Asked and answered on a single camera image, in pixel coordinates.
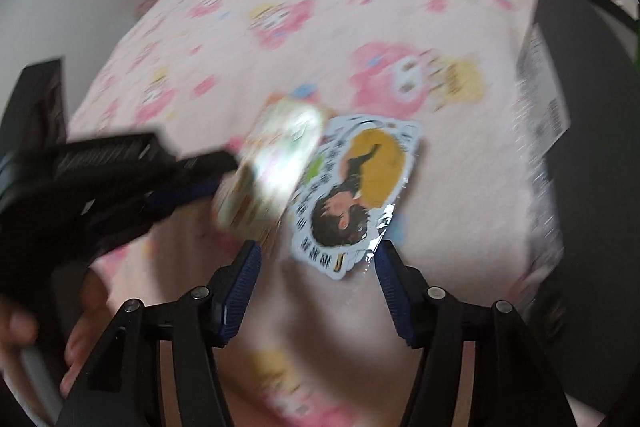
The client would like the colourful coupon card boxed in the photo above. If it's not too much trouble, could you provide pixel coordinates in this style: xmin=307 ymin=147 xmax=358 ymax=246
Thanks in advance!
xmin=215 ymin=99 xmax=326 ymax=243

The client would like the white cartoon figure sticker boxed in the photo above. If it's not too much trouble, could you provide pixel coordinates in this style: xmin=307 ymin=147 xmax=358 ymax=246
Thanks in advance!
xmin=290 ymin=114 xmax=426 ymax=280

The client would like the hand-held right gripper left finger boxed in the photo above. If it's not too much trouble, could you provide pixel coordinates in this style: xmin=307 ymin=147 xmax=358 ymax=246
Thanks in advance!
xmin=55 ymin=239 xmax=262 ymax=427

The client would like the black cardboard box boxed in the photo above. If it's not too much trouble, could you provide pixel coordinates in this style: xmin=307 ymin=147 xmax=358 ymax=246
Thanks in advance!
xmin=515 ymin=0 xmax=640 ymax=408

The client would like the pink printed blanket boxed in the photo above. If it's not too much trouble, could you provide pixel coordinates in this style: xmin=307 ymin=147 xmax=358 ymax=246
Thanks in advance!
xmin=65 ymin=0 xmax=640 ymax=427

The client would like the person's left hand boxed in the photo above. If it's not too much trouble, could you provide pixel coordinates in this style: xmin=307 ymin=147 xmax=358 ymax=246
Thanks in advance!
xmin=0 ymin=268 xmax=118 ymax=400

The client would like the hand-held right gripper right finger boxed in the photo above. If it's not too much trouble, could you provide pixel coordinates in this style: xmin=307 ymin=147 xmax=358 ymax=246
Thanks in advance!
xmin=375 ymin=241 xmax=601 ymax=427

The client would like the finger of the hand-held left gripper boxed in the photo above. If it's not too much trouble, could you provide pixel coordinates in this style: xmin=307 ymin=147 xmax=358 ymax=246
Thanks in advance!
xmin=150 ymin=149 xmax=238 ymax=188
xmin=145 ymin=184 xmax=221 ymax=214

